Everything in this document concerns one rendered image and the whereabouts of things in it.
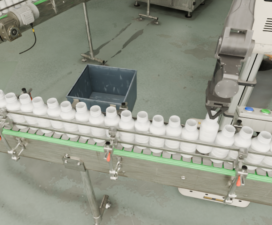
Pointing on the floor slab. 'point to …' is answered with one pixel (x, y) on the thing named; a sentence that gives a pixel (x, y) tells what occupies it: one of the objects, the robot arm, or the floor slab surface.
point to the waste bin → (267, 82)
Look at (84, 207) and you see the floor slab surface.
